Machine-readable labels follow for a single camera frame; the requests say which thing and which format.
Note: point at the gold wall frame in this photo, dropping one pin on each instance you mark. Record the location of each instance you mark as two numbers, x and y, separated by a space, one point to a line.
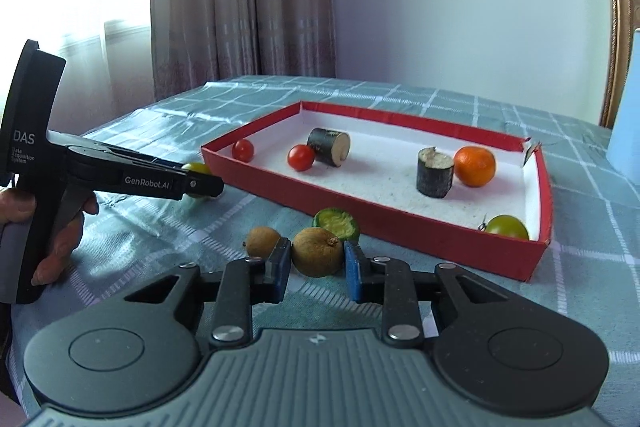
617 7

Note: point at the dark cucumber piece red end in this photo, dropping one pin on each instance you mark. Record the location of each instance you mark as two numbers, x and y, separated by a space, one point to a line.
325 144

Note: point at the person's left hand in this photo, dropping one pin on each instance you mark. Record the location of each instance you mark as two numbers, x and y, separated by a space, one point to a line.
65 247

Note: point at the brown kiwi front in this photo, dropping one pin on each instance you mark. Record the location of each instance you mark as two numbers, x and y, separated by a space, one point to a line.
316 253

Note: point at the patterned pink curtain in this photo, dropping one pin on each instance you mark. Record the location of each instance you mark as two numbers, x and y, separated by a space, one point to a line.
240 7

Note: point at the orange mandarin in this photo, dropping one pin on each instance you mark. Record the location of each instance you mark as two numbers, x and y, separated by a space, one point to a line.
475 166

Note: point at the red cardboard box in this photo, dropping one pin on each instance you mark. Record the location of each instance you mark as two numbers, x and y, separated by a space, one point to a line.
380 187

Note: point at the light blue kettle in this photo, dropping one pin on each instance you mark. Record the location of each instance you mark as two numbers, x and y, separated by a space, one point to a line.
627 122

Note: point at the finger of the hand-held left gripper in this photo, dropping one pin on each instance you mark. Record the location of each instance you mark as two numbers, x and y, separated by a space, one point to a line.
200 185

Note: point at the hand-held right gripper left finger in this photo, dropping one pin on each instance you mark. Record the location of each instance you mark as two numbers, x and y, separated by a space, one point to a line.
277 269

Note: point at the green cucumber piece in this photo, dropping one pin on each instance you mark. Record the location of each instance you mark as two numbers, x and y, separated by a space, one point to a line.
336 222

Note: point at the red cherry tomato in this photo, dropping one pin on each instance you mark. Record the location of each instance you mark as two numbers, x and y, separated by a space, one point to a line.
301 158
243 150

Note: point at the green tomato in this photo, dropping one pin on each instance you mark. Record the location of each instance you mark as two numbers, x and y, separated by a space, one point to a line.
506 228
197 167

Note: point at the brown kiwi back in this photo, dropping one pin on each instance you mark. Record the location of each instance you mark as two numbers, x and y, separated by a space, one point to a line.
260 244

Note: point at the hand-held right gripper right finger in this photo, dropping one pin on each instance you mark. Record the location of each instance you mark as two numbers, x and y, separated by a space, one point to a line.
355 274

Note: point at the brown kiwi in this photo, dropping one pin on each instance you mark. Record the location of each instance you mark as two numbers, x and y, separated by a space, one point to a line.
316 253
260 244

